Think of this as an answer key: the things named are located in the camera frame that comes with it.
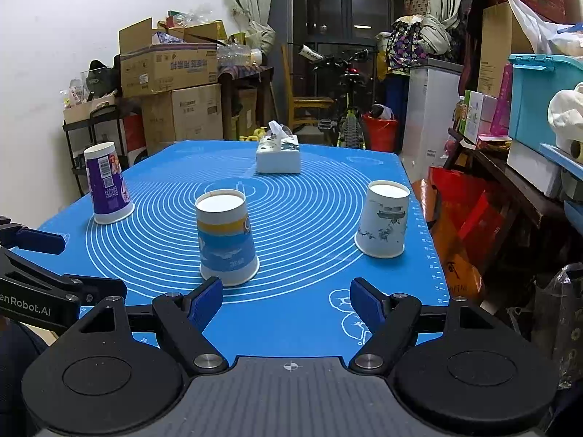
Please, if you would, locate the clear floral plastic bag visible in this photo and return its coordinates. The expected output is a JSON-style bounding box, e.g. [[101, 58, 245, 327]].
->
[[532, 263, 583, 389]]

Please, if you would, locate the blue and yellow paper cup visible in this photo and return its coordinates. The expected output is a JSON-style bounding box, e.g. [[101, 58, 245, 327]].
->
[[195, 189, 260, 287]]

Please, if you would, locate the white plastic bag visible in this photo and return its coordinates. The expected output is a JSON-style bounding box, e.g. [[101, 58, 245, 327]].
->
[[507, 0, 583, 58]]

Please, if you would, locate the black bag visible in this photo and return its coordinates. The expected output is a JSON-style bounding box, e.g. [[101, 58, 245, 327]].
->
[[86, 60, 121, 101]]

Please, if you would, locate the tall brown cardboard box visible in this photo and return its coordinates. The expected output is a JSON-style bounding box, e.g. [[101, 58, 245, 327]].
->
[[477, 2, 535, 99]]

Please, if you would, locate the white cloth bundle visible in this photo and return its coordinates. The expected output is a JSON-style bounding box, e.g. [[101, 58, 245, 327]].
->
[[547, 83, 583, 156]]

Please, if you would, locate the black bicycle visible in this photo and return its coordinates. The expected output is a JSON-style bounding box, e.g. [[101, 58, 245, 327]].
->
[[287, 43, 380, 149]]

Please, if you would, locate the teal plastic storage bin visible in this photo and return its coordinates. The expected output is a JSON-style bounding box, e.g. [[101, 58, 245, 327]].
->
[[507, 54, 583, 152]]

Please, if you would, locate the blue silicone baking mat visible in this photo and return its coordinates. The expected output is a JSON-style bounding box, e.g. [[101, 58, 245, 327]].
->
[[10, 140, 451, 360]]

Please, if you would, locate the purple paper cup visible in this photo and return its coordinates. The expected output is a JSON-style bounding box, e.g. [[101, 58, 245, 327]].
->
[[84, 142, 135, 225]]

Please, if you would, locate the black wire cart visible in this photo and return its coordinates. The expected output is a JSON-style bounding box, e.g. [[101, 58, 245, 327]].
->
[[63, 105, 125, 197]]

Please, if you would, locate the grey refrigerator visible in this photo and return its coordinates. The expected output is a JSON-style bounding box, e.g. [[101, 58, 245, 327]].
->
[[268, 0, 311, 101]]

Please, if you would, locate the white tissue box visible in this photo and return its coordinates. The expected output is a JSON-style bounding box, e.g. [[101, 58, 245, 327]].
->
[[255, 121, 302, 174]]

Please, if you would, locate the dark wooden shelf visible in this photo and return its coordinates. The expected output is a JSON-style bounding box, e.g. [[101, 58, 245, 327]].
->
[[448, 127, 575, 258]]

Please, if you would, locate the wooden chair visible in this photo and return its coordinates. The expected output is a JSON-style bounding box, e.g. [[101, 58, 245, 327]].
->
[[281, 44, 336, 134]]

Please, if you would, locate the white flat box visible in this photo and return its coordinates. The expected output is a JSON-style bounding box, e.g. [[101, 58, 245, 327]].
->
[[506, 139, 564, 199]]

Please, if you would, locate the pink flat box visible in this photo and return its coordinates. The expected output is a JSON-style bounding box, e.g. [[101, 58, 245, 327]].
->
[[489, 63, 514, 136]]

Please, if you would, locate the white and green box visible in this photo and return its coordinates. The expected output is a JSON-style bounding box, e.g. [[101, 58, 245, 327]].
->
[[463, 90, 498, 145]]

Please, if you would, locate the red plastic bucket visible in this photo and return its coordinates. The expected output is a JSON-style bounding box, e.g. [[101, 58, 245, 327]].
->
[[362, 113, 398, 153]]

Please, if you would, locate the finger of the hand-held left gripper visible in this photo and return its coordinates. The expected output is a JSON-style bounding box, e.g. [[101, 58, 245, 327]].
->
[[0, 216, 67, 256], [0, 246, 129, 307]]

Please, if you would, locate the pale patterned curtain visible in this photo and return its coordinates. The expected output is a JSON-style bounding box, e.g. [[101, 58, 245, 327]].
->
[[418, 0, 466, 55], [221, 0, 277, 55]]

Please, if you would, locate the red paper bag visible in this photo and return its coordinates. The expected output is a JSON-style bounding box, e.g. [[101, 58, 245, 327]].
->
[[426, 166, 517, 302]]

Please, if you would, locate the clear plastic bottles pile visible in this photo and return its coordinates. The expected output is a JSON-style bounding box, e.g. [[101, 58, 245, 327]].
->
[[216, 42, 264, 70]]

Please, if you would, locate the floral cloth bundle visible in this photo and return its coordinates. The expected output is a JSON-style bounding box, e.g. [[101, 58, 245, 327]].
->
[[386, 16, 433, 74]]

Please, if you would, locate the large plain cardboard box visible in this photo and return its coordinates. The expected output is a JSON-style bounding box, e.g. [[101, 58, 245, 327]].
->
[[141, 83, 224, 155]]

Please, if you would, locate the open printed cardboard box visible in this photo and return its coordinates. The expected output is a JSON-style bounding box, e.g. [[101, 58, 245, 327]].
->
[[119, 18, 220, 98]]

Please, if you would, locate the white chest freezer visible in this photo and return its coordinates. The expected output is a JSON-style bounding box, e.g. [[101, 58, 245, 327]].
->
[[401, 58, 464, 170]]

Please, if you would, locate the dark wooden side table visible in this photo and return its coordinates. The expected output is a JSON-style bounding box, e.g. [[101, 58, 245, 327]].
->
[[218, 66, 275, 141]]

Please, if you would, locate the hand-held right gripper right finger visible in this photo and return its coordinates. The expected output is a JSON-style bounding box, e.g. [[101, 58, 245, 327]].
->
[[349, 277, 505, 375]]

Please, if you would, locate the small cardboard box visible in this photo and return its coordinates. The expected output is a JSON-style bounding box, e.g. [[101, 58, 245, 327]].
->
[[63, 95, 117, 125]]

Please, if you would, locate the white ink-painted paper cup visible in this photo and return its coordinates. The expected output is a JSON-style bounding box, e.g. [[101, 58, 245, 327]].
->
[[354, 180, 411, 259]]

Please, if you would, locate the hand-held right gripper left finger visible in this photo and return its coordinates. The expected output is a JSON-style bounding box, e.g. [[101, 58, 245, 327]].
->
[[68, 277, 230, 376]]

